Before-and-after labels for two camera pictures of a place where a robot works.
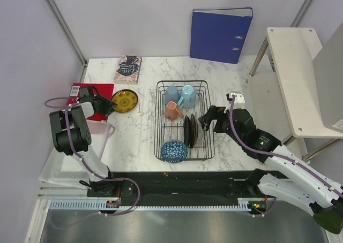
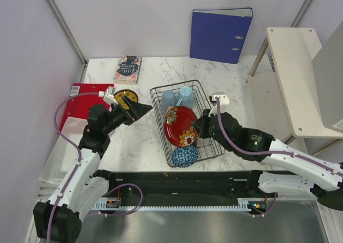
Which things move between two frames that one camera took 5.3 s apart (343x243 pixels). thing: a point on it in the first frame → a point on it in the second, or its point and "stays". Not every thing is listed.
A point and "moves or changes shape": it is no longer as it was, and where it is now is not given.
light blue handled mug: [187, 97] stays
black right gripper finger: [206, 119] → [199, 125]
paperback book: [127, 70] stays
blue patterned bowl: [174, 149] → [185, 157]
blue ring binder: [219, 34] stays
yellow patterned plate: [126, 100] stays
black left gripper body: [99, 103] → [119, 114]
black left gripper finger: [105, 101] → [135, 105]
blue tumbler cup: [171, 94] moves or changes shape
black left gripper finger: [105, 111] → [138, 109]
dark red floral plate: [193, 130] moves or changes shape
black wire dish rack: [178, 106] moves or changes shape
